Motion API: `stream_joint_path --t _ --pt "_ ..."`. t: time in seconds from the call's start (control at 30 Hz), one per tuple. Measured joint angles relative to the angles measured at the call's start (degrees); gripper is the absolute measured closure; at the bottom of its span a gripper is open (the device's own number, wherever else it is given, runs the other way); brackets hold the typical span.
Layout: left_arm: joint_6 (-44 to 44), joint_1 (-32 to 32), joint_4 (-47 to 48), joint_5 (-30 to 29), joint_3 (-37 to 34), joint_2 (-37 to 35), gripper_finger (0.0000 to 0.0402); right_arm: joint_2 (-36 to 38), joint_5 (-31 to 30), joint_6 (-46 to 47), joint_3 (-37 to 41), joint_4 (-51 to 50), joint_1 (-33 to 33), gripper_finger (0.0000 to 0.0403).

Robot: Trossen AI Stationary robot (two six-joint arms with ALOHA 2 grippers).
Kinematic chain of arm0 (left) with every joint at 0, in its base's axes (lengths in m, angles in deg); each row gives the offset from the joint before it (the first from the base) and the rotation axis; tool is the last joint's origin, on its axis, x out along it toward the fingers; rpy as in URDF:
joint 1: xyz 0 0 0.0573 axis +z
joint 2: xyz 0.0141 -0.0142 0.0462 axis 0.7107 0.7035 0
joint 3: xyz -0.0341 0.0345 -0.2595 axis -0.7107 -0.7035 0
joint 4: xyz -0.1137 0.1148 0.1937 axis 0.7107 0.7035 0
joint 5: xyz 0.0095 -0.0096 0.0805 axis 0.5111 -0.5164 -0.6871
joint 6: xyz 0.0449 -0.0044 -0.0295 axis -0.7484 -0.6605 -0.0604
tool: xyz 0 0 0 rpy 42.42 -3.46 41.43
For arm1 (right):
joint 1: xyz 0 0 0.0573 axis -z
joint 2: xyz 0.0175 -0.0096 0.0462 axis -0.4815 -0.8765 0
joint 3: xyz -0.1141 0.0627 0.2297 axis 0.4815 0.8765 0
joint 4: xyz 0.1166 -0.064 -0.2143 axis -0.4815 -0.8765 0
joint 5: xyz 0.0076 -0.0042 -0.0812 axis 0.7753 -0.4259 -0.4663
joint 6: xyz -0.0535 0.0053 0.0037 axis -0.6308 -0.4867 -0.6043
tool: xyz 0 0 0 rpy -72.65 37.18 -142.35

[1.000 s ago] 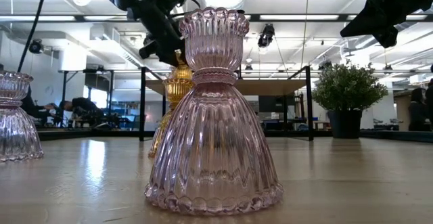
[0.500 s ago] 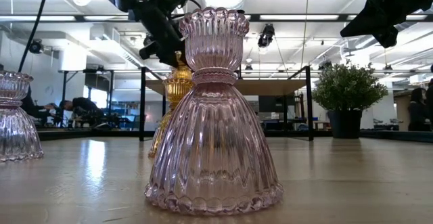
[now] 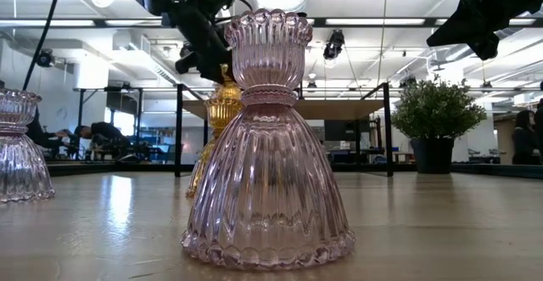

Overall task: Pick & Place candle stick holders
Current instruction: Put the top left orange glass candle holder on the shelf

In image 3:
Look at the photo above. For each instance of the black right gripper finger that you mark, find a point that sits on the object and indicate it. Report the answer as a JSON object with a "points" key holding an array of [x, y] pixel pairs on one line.
{"points": [[454, 37], [464, 21]]}

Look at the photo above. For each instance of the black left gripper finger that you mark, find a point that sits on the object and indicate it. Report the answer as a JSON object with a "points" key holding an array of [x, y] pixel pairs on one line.
{"points": [[212, 66], [229, 60]]}

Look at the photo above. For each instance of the pink ribbed glass candle holder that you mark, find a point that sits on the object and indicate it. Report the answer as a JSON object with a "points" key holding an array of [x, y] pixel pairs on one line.
{"points": [[267, 187], [21, 166]]}

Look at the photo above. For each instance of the potted green plant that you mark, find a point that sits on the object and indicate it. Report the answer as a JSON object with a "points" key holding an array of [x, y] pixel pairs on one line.
{"points": [[437, 111]]}

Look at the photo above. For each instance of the black overhead beam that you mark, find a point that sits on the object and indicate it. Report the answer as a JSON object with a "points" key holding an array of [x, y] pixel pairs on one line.
{"points": [[316, 22]]}

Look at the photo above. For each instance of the black ceiling spotlight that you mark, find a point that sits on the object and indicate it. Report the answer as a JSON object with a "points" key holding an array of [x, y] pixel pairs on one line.
{"points": [[334, 43], [44, 58]]}

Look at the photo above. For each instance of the wooden cabinet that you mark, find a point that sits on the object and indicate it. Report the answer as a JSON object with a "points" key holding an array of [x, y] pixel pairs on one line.
{"points": [[505, 141]]}

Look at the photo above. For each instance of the wooden shelf with black legs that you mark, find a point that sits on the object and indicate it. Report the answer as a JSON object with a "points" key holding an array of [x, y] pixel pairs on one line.
{"points": [[339, 109]]}

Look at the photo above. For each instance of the person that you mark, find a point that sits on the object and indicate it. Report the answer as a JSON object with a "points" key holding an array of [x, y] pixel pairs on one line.
{"points": [[524, 145], [106, 130], [40, 134], [540, 136]]}

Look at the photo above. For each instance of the black background monitor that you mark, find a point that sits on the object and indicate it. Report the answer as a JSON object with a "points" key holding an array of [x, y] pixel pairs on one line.
{"points": [[343, 130]]}

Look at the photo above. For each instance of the black aluminium table frame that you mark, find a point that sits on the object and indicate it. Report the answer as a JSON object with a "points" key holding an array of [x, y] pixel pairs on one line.
{"points": [[106, 170]]}

